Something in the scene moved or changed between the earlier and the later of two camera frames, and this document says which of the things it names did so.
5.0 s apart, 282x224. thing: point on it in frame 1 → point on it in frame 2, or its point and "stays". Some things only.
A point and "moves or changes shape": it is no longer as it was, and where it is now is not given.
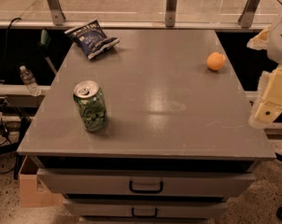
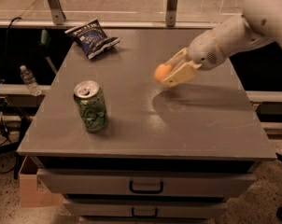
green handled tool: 44,49 stays
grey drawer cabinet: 155,130 stays
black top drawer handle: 145,190 stays
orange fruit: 215,61 moves or changes shape
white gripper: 281,42 → 204,51
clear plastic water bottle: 30,81 stays
